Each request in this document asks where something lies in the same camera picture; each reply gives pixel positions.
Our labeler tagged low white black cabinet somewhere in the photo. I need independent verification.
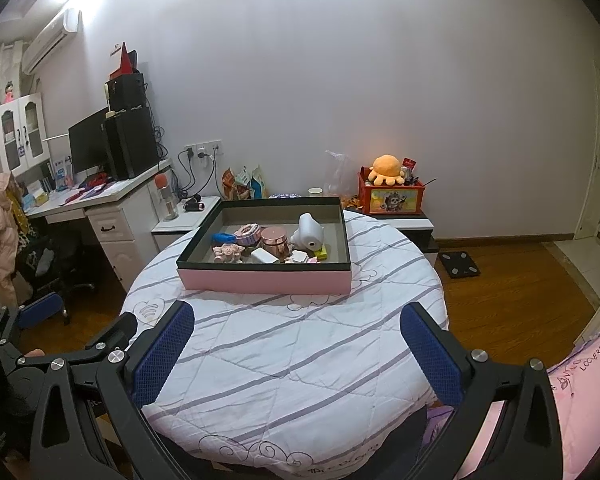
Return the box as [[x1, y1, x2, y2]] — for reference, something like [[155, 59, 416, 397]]
[[365, 210, 440, 266]]

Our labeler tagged white side table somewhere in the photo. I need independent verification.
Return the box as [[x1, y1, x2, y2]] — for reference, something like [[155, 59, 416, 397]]
[[151, 196, 222, 251]]

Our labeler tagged blue white snack bag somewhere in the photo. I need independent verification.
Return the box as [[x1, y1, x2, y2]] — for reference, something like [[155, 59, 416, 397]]
[[247, 165, 270, 200]]

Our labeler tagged pink box with black rim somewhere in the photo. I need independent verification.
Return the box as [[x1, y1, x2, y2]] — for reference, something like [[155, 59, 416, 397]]
[[176, 196, 352, 295]]

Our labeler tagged white desk with drawers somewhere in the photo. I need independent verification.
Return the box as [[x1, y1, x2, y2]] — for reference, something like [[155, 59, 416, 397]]
[[27, 160, 173, 293]]

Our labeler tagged white glass door cabinet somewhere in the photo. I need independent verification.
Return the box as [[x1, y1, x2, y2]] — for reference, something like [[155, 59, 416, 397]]
[[0, 92, 51, 178]]

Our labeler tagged clear bottle with red cap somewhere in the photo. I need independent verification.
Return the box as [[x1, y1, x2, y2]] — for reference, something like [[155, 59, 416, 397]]
[[152, 174, 180, 222]]

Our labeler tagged black computer monitor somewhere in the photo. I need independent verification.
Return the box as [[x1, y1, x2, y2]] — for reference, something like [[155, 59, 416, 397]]
[[68, 107, 112, 177]]

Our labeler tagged orange octopus plush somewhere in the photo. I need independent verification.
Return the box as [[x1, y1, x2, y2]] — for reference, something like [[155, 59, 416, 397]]
[[369, 154, 407, 186]]

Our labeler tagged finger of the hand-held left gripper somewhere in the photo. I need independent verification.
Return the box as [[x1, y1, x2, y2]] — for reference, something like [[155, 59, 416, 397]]
[[0, 291, 65, 346], [15, 311, 138, 366]]

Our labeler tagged clear plastic bag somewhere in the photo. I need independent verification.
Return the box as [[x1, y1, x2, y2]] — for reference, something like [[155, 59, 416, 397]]
[[324, 150, 358, 197]]

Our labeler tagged pink padded coat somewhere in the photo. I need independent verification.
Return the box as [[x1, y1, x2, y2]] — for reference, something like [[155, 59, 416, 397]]
[[0, 172, 28, 306]]

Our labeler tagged rose gold jar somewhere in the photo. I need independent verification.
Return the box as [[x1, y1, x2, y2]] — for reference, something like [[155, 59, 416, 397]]
[[260, 227, 292, 260]]

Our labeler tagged black office chair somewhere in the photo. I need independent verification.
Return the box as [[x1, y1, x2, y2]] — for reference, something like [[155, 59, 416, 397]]
[[15, 235, 96, 323]]

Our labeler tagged white wall socket strip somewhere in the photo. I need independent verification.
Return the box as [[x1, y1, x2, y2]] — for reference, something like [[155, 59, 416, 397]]
[[184, 141, 224, 158]]

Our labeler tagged white air conditioner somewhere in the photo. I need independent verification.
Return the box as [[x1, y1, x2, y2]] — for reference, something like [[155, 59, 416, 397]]
[[21, 8, 81, 75]]

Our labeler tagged red printed storage box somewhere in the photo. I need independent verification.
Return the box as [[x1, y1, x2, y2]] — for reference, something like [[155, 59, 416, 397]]
[[357, 170, 426, 216]]

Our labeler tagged red triangular item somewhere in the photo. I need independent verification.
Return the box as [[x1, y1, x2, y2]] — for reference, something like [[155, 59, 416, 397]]
[[111, 41, 138, 78]]

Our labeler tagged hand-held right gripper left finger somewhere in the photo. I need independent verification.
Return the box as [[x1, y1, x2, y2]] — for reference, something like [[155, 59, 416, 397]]
[[30, 300, 196, 480]]

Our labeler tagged orange snack bag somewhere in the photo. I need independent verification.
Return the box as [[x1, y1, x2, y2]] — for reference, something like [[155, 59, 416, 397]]
[[222, 167, 248, 201]]

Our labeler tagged pink pig figurine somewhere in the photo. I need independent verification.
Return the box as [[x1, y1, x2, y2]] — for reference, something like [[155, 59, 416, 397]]
[[212, 242, 246, 264]]

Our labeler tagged black computer tower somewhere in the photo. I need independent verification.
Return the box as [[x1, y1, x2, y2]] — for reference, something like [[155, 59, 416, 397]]
[[105, 106, 160, 181]]

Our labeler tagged black bathroom scale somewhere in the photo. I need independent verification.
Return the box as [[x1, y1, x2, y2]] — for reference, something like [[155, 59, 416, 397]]
[[440, 251, 481, 278]]

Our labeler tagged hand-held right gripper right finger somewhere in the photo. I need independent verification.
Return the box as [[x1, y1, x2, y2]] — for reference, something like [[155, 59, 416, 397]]
[[399, 302, 563, 480]]

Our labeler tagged black power cable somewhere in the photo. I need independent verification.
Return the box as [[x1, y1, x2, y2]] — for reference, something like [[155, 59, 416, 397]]
[[176, 152, 201, 198]]

